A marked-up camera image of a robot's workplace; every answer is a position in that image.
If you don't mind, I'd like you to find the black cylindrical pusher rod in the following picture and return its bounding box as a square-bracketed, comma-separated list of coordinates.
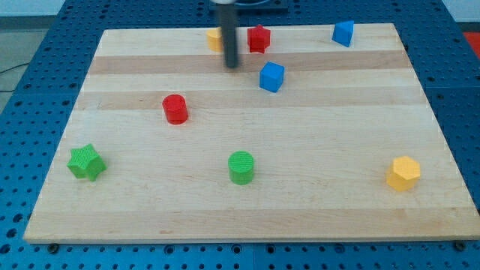
[217, 2, 239, 68]

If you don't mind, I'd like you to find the red star block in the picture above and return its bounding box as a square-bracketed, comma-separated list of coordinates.
[247, 25, 271, 53]

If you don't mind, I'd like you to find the blue triangle block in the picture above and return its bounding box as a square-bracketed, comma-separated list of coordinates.
[331, 20, 355, 47]

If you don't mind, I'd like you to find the green star block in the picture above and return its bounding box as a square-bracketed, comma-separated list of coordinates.
[67, 144, 107, 182]

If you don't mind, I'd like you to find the yellow block behind rod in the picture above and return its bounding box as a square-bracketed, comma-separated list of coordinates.
[205, 27, 224, 53]

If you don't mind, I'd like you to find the blue cube block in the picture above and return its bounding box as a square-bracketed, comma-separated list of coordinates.
[259, 61, 285, 93]

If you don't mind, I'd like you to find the red cylinder block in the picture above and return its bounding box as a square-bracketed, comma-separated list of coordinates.
[162, 94, 188, 125]

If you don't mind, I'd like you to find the green cylinder block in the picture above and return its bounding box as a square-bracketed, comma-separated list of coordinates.
[228, 151, 254, 185]

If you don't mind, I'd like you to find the wooden board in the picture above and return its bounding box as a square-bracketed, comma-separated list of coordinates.
[24, 23, 479, 244]

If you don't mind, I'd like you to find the yellow hexagon block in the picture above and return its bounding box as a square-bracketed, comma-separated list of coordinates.
[385, 156, 421, 191]

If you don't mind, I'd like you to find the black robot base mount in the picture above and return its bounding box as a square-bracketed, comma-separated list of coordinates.
[208, 0, 289, 14]

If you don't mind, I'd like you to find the black cable on floor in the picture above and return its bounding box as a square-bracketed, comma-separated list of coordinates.
[0, 61, 30, 94]

